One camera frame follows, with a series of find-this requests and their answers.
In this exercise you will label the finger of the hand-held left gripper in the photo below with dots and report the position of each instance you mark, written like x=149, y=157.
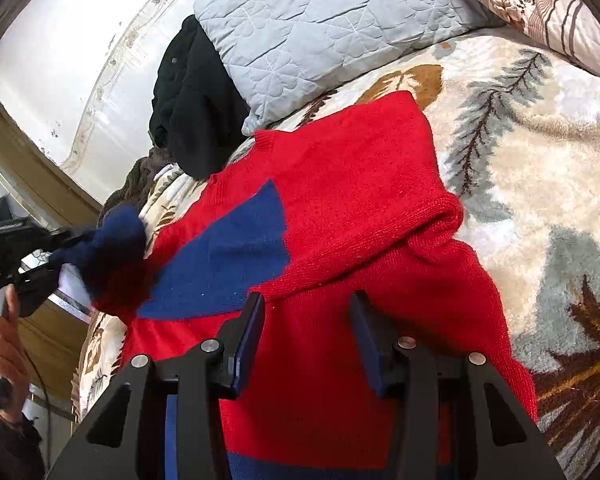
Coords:
x=40, y=285
x=72, y=238

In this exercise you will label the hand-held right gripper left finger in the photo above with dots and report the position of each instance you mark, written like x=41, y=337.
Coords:
x=250, y=340

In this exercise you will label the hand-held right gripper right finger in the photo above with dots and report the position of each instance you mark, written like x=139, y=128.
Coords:
x=370, y=345

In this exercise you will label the red and blue knit sweater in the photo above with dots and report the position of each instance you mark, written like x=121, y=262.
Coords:
x=340, y=200

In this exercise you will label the person's left forearm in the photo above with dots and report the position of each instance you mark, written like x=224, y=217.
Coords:
x=10, y=450

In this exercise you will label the person's left hand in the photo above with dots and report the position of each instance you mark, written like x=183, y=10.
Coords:
x=2, y=355

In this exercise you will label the brown fuzzy blanket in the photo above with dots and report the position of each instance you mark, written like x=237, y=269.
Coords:
x=132, y=185

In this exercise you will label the white ornate panel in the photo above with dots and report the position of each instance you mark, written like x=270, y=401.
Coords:
x=125, y=70

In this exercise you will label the black garment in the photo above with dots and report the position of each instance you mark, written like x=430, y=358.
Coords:
x=195, y=105

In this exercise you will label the leaf print plush blanket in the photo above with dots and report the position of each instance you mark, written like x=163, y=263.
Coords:
x=530, y=160

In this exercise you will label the grey quilted pillow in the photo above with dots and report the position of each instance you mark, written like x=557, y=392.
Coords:
x=320, y=25

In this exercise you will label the striped floral quilt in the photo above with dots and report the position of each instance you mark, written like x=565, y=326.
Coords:
x=545, y=0

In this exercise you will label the wooden door frame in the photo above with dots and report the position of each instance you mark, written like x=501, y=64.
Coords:
x=35, y=170

